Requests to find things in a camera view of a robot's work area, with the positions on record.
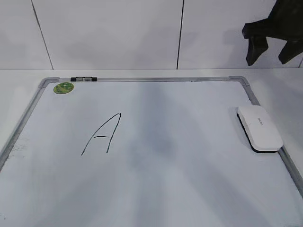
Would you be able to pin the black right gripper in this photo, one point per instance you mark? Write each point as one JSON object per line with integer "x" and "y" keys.
{"x": 285, "y": 22}

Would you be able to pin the white eraser with black felt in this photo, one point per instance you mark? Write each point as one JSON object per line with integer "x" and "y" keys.
{"x": 261, "y": 131}

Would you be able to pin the green round magnet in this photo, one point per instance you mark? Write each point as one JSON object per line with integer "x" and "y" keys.
{"x": 63, "y": 88}

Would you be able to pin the white whiteboard with grey frame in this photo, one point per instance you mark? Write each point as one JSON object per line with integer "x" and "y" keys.
{"x": 142, "y": 153}

